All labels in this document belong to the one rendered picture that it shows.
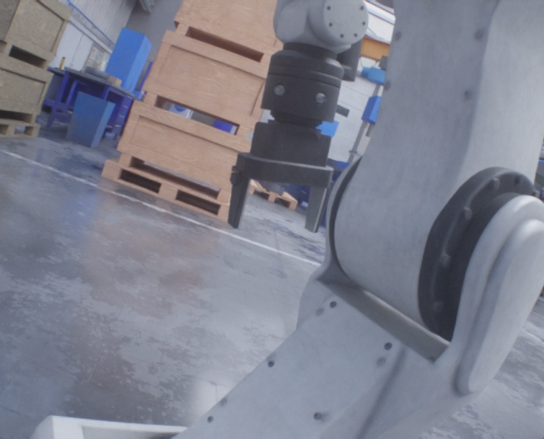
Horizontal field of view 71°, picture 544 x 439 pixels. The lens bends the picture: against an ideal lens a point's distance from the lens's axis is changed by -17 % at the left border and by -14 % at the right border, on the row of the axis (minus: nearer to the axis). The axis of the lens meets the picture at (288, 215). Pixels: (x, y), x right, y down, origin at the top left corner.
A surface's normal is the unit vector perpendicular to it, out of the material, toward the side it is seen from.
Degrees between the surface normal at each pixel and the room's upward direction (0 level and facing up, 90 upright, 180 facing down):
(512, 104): 90
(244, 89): 90
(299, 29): 102
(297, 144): 90
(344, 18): 90
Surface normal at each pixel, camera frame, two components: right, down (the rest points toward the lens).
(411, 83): -0.85, -0.08
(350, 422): 0.48, 0.28
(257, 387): -0.51, -0.68
